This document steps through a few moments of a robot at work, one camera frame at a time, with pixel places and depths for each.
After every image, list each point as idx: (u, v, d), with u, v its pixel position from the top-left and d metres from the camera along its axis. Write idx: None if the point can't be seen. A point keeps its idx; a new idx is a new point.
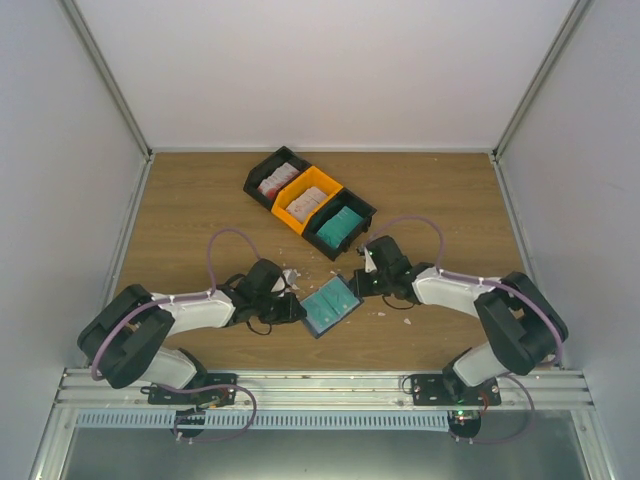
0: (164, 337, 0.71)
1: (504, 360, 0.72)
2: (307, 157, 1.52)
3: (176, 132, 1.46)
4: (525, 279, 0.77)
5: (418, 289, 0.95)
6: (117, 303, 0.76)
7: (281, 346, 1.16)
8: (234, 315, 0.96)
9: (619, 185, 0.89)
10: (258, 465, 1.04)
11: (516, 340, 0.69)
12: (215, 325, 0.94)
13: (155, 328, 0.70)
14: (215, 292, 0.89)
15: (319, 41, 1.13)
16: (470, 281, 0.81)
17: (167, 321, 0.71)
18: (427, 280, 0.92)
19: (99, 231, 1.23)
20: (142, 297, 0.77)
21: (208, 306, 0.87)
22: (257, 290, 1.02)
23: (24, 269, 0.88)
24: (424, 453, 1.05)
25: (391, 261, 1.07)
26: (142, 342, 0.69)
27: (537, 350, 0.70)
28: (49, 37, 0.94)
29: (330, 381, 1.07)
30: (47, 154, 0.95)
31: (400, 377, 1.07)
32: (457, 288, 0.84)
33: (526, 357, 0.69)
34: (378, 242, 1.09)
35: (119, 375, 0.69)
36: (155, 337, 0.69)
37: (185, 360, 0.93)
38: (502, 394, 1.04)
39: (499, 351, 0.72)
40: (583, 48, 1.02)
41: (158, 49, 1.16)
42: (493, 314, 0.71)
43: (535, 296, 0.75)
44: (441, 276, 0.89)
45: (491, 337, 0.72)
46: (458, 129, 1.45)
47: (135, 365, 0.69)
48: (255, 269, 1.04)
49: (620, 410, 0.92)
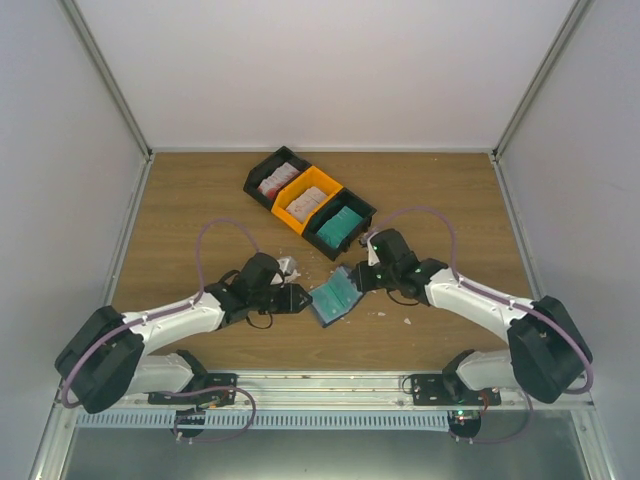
0: (135, 362, 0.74)
1: (529, 385, 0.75)
2: (307, 156, 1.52)
3: (176, 132, 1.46)
4: (559, 305, 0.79)
5: (430, 292, 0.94)
6: (89, 325, 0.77)
7: (281, 346, 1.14)
8: (226, 316, 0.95)
9: (619, 185, 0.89)
10: (258, 464, 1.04)
11: (546, 370, 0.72)
12: (207, 329, 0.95)
13: (126, 354, 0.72)
14: (198, 300, 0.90)
15: (318, 41, 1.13)
16: (499, 301, 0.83)
17: (137, 346, 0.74)
18: (442, 287, 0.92)
19: (98, 231, 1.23)
20: (115, 318, 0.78)
21: (192, 314, 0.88)
22: (252, 288, 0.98)
23: (24, 270, 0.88)
24: (424, 453, 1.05)
25: (398, 256, 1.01)
26: (114, 369, 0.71)
27: (564, 378, 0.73)
28: (49, 36, 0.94)
29: (330, 381, 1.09)
30: (48, 154, 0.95)
31: (400, 377, 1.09)
32: (482, 305, 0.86)
33: (553, 386, 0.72)
34: (383, 235, 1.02)
35: (93, 399, 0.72)
36: (125, 362, 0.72)
37: (179, 365, 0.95)
38: (503, 394, 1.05)
39: (525, 376, 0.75)
40: (583, 48, 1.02)
41: (158, 49, 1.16)
42: (528, 343, 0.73)
43: (567, 323, 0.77)
44: (460, 285, 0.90)
45: (520, 364, 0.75)
46: (458, 129, 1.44)
47: (107, 390, 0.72)
48: (249, 267, 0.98)
49: (620, 410, 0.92)
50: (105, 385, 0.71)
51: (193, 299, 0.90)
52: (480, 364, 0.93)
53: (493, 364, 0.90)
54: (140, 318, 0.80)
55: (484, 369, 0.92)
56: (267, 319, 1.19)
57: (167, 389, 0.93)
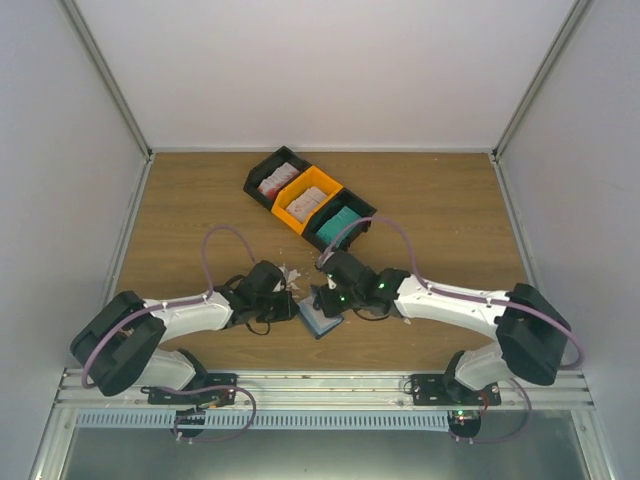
0: (156, 345, 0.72)
1: (525, 375, 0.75)
2: (307, 156, 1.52)
3: (176, 132, 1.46)
4: (533, 290, 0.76)
5: (402, 306, 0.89)
6: (110, 309, 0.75)
7: (281, 346, 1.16)
8: (233, 316, 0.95)
9: (619, 185, 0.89)
10: (258, 464, 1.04)
11: (542, 360, 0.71)
12: (213, 327, 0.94)
13: (147, 336, 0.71)
14: (211, 295, 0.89)
15: (318, 42, 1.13)
16: (476, 300, 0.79)
17: (159, 330, 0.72)
18: (415, 299, 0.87)
19: (98, 230, 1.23)
20: (135, 303, 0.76)
21: (206, 310, 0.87)
22: (258, 292, 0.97)
23: (24, 270, 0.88)
24: (424, 453, 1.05)
25: (355, 278, 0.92)
26: (133, 351, 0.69)
27: (557, 362, 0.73)
28: (49, 37, 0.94)
29: (330, 381, 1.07)
30: (47, 154, 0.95)
31: (401, 377, 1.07)
32: (462, 308, 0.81)
33: (550, 373, 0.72)
34: (334, 261, 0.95)
35: (112, 384, 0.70)
36: (146, 344, 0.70)
37: (184, 362, 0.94)
38: (502, 394, 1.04)
39: (521, 368, 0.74)
40: (583, 48, 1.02)
41: (158, 49, 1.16)
42: (520, 342, 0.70)
43: (546, 307, 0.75)
44: (432, 293, 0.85)
45: (515, 360, 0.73)
46: (458, 129, 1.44)
47: (126, 374, 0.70)
48: (256, 271, 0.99)
49: (620, 410, 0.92)
50: (125, 369, 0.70)
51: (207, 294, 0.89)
52: (474, 365, 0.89)
53: (486, 362, 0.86)
54: (161, 303, 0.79)
55: (479, 369, 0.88)
56: (264, 326, 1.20)
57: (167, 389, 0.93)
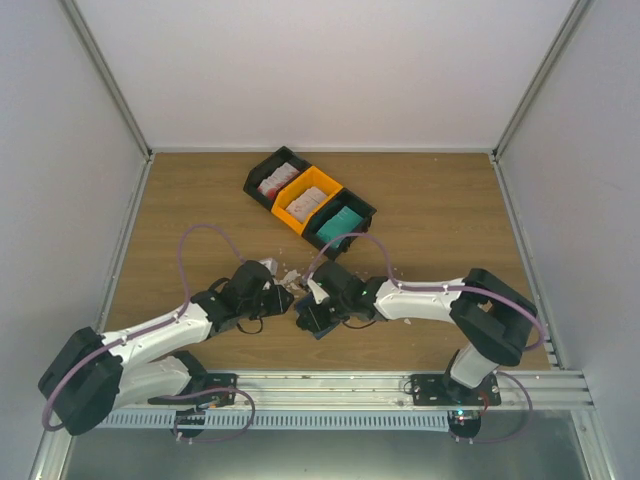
0: (113, 385, 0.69)
1: (493, 357, 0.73)
2: (307, 157, 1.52)
3: (176, 132, 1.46)
4: (487, 273, 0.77)
5: (383, 309, 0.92)
6: (68, 350, 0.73)
7: (280, 346, 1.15)
8: (216, 324, 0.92)
9: (619, 185, 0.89)
10: (258, 465, 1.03)
11: (501, 338, 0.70)
12: (196, 340, 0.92)
13: (101, 378, 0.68)
14: (182, 315, 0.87)
15: (319, 43, 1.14)
16: (436, 290, 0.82)
17: (115, 370, 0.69)
18: (389, 299, 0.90)
19: (98, 231, 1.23)
20: (94, 341, 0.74)
21: (178, 330, 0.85)
22: (242, 296, 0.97)
23: (25, 270, 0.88)
24: (425, 453, 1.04)
25: (343, 286, 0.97)
26: (89, 394, 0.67)
27: (521, 339, 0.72)
28: (48, 34, 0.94)
29: (330, 381, 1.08)
30: (47, 154, 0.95)
31: (401, 377, 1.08)
32: (424, 299, 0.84)
33: (513, 351, 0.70)
34: (322, 270, 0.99)
35: (79, 421, 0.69)
36: (100, 388, 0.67)
37: (174, 369, 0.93)
38: (502, 394, 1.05)
39: (486, 350, 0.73)
40: (583, 49, 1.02)
41: (158, 49, 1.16)
42: (471, 320, 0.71)
43: (501, 287, 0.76)
44: (402, 290, 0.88)
45: (476, 340, 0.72)
46: (458, 129, 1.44)
47: (93, 411, 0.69)
48: (240, 273, 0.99)
49: (620, 409, 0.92)
50: (89, 407, 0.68)
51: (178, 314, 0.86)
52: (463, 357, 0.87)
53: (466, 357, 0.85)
54: (121, 338, 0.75)
55: (467, 361, 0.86)
56: (254, 325, 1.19)
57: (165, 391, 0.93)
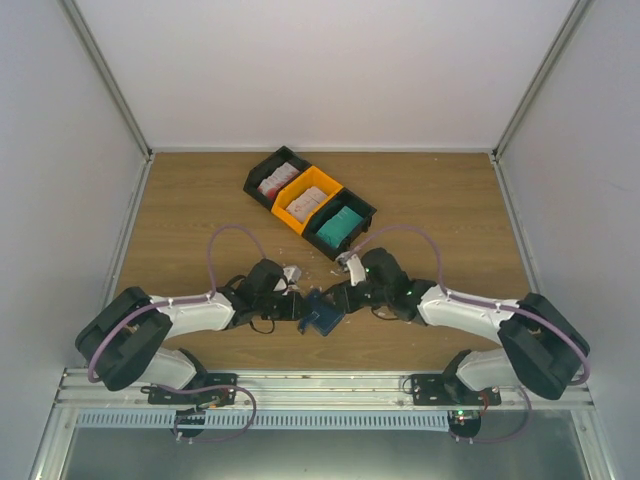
0: (161, 340, 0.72)
1: (534, 385, 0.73)
2: (307, 157, 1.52)
3: (176, 132, 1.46)
4: (544, 299, 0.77)
5: (426, 313, 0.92)
6: (115, 303, 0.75)
7: (280, 346, 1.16)
8: (234, 318, 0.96)
9: (619, 185, 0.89)
10: (257, 465, 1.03)
11: (546, 367, 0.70)
12: (215, 328, 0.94)
13: (153, 331, 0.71)
14: (214, 295, 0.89)
15: (319, 43, 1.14)
16: (487, 305, 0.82)
17: (165, 325, 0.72)
18: (434, 305, 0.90)
19: (98, 230, 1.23)
20: (137, 297, 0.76)
21: (208, 309, 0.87)
22: (258, 291, 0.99)
23: (25, 270, 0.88)
24: (425, 452, 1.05)
25: (391, 278, 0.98)
26: (139, 345, 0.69)
27: (566, 372, 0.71)
28: (48, 34, 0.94)
29: (330, 381, 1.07)
30: (47, 153, 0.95)
31: (400, 377, 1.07)
32: (472, 313, 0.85)
33: (556, 383, 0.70)
34: (376, 257, 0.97)
35: (116, 378, 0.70)
36: (152, 339, 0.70)
37: (185, 360, 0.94)
38: (503, 394, 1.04)
39: (527, 377, 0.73)
40: (582, 48, 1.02)
41: (157, 48, 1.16)
42: (520, 343, 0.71)
43: (556, 317, 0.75)
44: (449, 300, 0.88)
45: (520, 365, 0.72)
46: (458, 129, 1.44)
47: (133, 369, 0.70)
48: (256, 271, 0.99)
49: (620, 409, 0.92)
50: (131, 364, 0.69)
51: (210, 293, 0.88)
52: (487, 365, 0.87)
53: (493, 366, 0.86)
54: (168, 300, 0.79)
55: (492, 370, 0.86)
56: (267, 324, 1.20)
57: (168, 385, 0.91)
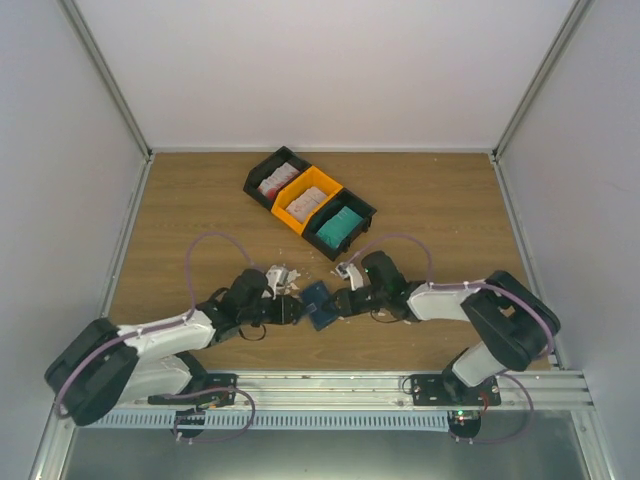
0: (128, 374, 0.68)
1: (500, 355, 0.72)
2: (307, 157, 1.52)
3: (176, 132, 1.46)
4: (509, 277, 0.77)
5: (414, 305, 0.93)
6: (82, 338, 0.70)
7: (280, 346, 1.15)
8: (216, 336, 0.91)
9: (618, 185, 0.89)
10: (257, 465, 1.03)
11: (507, 336, 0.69)
12: (196, 346, 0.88)
13: (119, 366, 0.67)
14: (191, 316, 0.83)
15: (319, 42, 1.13)
16: (458, 288, 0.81)
17: (131, 358, 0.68)
18: (421, 296, 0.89)
19: (98, 230, 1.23)
20: (109, 333, 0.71)
21: (185, 331, 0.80)
22: (240, 305, 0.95)
23: (25, 270, 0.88)
24: (425, 453, 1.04)
25: (388, 280, 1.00)
26: (105, 381, 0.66)
27: (532, 343, 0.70)
28: (48, 35, 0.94)
29: (330, 381, 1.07)
30: (47, 154, 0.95)
31: (400, 377, 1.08)
32: (446, 296, 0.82)
33: (520, 352, 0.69)
34: (371, 259, 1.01)
35: (87, 412, 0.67)
36: (118, 374, 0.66)
37: (177, 368, 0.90)
38: (502, 394, 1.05)
39: (495, 349, 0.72)
40: (582, 49, 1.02)
41: (157, 48, 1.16)
42: (477, 312, 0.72)
43: (521, 291, 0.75)
44: (431, 289, 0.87)
45: (485, 336, 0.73)
46: (458, 129, 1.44)
47: (106, 399, 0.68)
48: (237, 285, 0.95)
49: (619, 407, 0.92)
50: (103, 396, 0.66)
51: (188, 314, 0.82)
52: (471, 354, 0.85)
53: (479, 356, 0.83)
54: (136, 331, 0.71)
55: (475, 360, 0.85)
56: (258, 331, 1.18)
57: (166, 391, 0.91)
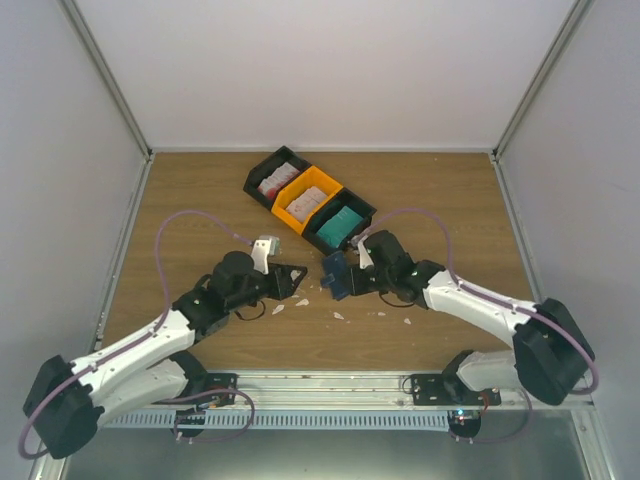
0: (82, 416, 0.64)
1: (533, 386, 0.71)
2: (307, 157, 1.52)
3: (176, 132, 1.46)
4: (561, 307, 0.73)
5: (431, 296, 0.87)
6: (40, 379, 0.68)
7: (280, 346, 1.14)
8: (202, 330, 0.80)
9: (619, 185, 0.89)
10: (258, 465, 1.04)
11: (554, 375, 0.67)
12: (181, 346, 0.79)
13: (69, 411, 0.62)
14: (161, 326, 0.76)
15: (319, 42, 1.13)
16: (502, 305, 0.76)
17: (79, 402, 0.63)
18: (442, 292, 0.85)
19: (98, 230, 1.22)
20: (64, 371, 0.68)
21: (157, 344, 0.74)
22: (226, 294, 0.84)
23: (25, 270, 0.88)
24: (425, 452, 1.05)
25: (393, 258, 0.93)
26: (60, 427, 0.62)
27: (571, 382, 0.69)
28: (48, 35, 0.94)
29: (330, 381, 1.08)
30: (47, 153, 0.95)
31: (400, 377, 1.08)
32: (485, 309, 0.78)
33: (559, 391, 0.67)
34: (374, 238, 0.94)
35: (61, 446, 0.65)
36: (70, 418, 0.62)
37: (167, 376, 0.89)
38: (503, 394, 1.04)
39: (531, 381, 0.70)
40: (582, 49, 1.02)
41: (157, 48, 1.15)
42: (533, 347, 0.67)
43: (571, 326, 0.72)
44: (460, 289, 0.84)
45: (528, 368, 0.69)
46: (458, 129, 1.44)
47: (75, 432, 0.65)
48: (216, 273, 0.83)
49: (619, 408, 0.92)
50: (68, 431, 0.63)
51: (155, 327, 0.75)
52: (484, 365, 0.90)
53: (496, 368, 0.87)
54: (89, 365, 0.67)
55: (488, 372, 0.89)
56: (253, 311, 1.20)
57: (165, 397, 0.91)
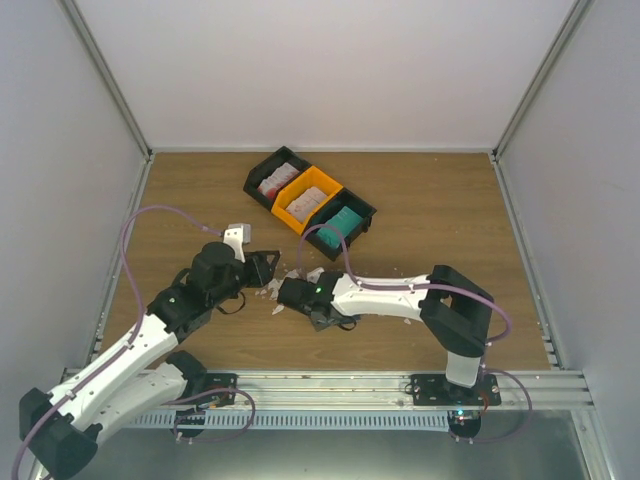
0: (70, 444, 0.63)
1: (457, 351, 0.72)
2: (307, 156, 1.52)
3: (176, 132, 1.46)
4: (451, 270, 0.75)
5: (341, 306, 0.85)
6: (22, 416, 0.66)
7: (280, 346, 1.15)
8: (184, 326, 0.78)
9: (619, 185, 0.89)
10: (258, 465, 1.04)
11: (469, 335, 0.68)
12: (167, 347, 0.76)
13: (53, 446, 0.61)
14: (136, 336, 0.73)
15: (319, 41, 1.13)
16: (401, 289, 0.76)
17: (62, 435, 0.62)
18: (349, 297, 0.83)
19: (98, 229, 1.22)
20: (44, 401, 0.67)
21: (135, 359, 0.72)
22: (207, 287, 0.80)
23: (25, 270, 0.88)
24: (425, 452, 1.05)
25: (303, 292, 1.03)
26: (51, 461, 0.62)
27: (483, 332, 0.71)
28: (49, 36, 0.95)
29: (330, 381, 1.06)
30: (47, 153, 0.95)
31: (401, 377, 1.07)
32: (387, 297, 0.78)
33: (478, 346, 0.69)
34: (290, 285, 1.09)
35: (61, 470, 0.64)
36: (58, 451, 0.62)
37: (164, 381, 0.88)
38: (502, 394, 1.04)
39: (455, 347, 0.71)
40: (582, 49, 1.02)
41: (156, 48, 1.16)
42: (441, 318, 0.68)
43: (463, 283, 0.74)
44: (361, 287, 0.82)
45: (445, 338, 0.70)
46: (458, 129, 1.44)
47: (71, 455, 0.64)
48: (195, 265, 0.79)
49: (617, 409, 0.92)
50: (61, 460, 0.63)
51: (130, 339, 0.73)
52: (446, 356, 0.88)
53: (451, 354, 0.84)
54: (66, 394, 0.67)
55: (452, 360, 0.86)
56: (234, 303, 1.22)
57: (167, 400, 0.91)
